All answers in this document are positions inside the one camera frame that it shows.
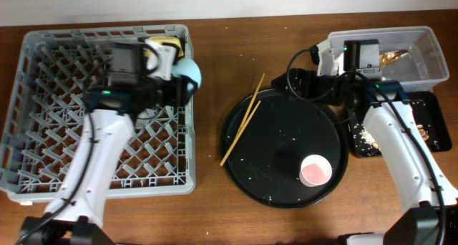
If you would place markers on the round black serving tray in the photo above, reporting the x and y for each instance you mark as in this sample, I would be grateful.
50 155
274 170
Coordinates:
264 162

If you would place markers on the pink cup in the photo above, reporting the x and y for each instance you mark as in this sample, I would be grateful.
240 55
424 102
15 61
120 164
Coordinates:
315 170

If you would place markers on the grey round plate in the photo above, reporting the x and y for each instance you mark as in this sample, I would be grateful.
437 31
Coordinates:
145 117

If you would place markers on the black rectangular tray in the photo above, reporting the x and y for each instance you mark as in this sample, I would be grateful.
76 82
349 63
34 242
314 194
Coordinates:
426 111

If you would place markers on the clear plastic bin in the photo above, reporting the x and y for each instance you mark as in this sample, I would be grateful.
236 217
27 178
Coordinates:
420 69

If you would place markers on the yellow bowl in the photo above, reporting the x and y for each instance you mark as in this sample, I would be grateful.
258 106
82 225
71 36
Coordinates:
156 41

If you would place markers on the food scraps and rice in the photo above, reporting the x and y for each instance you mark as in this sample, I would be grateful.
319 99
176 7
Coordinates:
365 145

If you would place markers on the brown snack wrapper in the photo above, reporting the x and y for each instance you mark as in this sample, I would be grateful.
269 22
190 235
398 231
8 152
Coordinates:
392 56

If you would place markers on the grey plastic dishwasher rack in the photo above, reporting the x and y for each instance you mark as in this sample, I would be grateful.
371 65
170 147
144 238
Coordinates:
44 119

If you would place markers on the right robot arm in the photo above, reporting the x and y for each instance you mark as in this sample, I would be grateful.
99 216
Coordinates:
428 199

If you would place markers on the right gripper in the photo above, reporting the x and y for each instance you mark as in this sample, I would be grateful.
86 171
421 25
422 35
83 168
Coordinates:
298 84

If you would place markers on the blue cup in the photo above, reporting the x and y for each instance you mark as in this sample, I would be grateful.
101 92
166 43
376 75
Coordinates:
187 68

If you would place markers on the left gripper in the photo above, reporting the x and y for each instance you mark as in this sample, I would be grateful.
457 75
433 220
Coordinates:
175 89

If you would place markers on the wooden chopstick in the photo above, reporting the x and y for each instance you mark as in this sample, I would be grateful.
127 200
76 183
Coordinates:
252 101
249 115

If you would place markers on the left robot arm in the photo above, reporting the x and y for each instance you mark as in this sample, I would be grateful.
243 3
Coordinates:
136 77

